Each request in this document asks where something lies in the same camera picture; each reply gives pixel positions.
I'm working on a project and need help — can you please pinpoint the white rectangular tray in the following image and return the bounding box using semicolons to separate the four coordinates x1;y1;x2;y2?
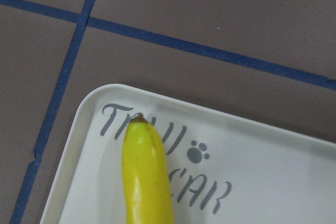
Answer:
41;84;335;223

